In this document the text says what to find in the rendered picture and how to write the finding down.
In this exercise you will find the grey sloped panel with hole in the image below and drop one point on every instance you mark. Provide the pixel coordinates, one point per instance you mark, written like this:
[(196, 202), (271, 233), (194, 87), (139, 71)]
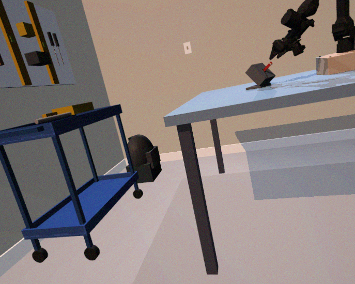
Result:
[(259, 76)]

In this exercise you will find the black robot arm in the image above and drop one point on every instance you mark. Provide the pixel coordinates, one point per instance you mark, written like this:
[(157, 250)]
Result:
[(343, 27)]

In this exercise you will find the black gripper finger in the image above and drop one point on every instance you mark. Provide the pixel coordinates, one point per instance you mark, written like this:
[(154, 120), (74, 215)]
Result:
[(274, 52), (282, 53)]

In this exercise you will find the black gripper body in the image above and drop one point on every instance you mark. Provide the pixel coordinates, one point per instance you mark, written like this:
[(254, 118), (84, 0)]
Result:
[(291, 37)]

